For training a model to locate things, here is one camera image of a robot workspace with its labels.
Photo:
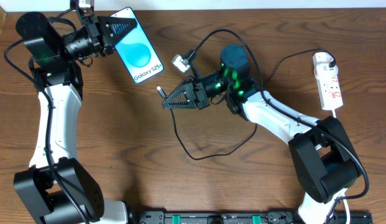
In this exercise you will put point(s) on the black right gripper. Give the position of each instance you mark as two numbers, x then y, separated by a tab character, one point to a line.
199	94

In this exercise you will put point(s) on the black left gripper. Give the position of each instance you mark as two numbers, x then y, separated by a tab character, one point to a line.
97	35

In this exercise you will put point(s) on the blue Galaxy smartphone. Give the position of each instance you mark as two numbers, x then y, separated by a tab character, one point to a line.
137	52

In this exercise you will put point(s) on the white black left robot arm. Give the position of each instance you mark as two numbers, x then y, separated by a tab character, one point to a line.
56	188

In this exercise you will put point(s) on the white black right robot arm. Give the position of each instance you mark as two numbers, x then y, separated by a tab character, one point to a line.
325	161

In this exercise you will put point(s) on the white power strip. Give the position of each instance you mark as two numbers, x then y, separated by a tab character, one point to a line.
328	86

